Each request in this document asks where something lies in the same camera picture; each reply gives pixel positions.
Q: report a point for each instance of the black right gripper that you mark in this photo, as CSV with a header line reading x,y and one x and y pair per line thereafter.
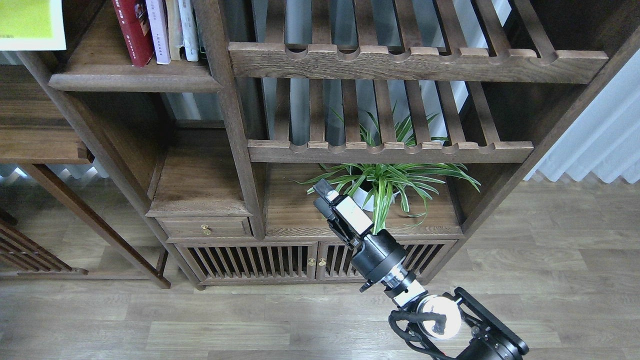
x,y
378,258

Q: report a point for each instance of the white lavender cover book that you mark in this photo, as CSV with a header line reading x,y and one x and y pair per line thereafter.
x,y
157,15

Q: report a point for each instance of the red cover book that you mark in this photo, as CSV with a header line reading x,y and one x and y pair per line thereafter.
x,y
134,22

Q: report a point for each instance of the yellow green cover book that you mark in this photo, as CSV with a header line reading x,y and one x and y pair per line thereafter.
x,y
32,25

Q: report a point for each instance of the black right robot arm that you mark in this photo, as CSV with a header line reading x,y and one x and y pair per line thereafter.
x,y
420,318

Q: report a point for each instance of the white plant pot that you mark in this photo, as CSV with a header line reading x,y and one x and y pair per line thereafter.
x,y
375,194

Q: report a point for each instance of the green spider plant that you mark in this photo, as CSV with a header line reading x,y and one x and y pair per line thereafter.
x,y
417,177

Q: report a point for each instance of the brass drawer knob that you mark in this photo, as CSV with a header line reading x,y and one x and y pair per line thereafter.
x,y
206,231

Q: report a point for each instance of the dark wooden bookshelf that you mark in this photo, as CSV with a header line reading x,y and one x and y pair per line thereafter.
x,y
285,86

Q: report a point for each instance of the upright dark green book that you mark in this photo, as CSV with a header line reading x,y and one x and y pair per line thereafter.
x,y
201,42

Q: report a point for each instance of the upright white book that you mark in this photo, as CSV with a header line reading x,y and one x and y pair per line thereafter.
x,y
189,30

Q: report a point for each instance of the upright beige book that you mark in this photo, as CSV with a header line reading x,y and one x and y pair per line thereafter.
x,y
175,36

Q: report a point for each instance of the white pleated curtain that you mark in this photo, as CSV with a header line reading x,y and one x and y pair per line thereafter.
x,y
604,141

